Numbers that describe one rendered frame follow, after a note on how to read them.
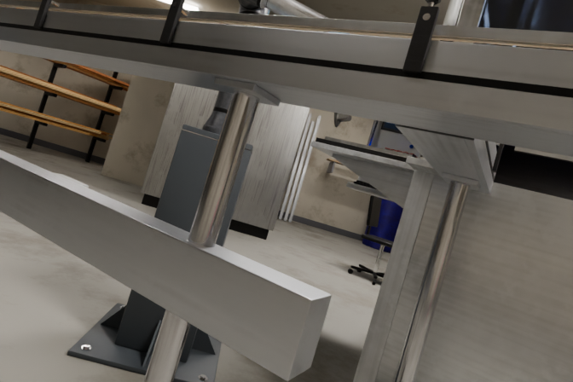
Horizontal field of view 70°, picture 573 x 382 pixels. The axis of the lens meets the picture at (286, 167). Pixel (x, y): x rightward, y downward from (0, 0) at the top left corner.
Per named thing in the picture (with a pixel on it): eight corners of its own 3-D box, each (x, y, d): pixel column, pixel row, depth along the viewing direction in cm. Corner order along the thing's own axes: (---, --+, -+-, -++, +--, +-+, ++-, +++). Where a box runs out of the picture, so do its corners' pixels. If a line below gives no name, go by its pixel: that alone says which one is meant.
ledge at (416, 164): (459, 180, 126) (460, 174, 126) (454, 173, 114) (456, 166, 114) (413, 169, 133) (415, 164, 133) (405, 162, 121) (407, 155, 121)
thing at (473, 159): (442, 182, 128) (455, 134, 129) (495, 195, 121) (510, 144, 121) (385, 124, 69) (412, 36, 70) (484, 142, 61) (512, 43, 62)
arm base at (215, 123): (199, 129, 144) (207, 102, 144) (204, 133, 159) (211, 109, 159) (240, 141, 145) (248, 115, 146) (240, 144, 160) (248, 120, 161)
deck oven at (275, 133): (267, 228, 590) (309, 91, 598) (272, 242, 467) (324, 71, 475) (158, 195, 577) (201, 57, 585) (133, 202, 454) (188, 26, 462)
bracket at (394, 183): (411, 211, 144) (421, 176, 144) (409, 211, 141) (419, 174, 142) (326, 186, 161) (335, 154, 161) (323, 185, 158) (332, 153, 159)
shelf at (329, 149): (461, 199, 191) (462, 195, 191) (440, 176, 130) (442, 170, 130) (366, 175, 215) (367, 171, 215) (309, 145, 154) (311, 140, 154)
